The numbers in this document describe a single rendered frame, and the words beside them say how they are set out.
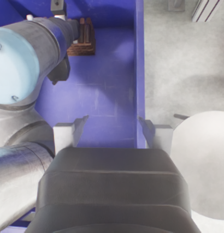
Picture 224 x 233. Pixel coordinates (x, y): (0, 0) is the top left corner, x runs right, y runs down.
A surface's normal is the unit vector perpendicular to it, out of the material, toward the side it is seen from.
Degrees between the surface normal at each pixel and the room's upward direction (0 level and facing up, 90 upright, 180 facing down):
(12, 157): 86
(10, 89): 40
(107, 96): 0
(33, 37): 61
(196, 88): 0
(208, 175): 0
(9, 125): 13
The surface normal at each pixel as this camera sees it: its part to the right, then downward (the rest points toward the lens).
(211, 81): -0.11, -0.14
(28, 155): 0.67, -0.74
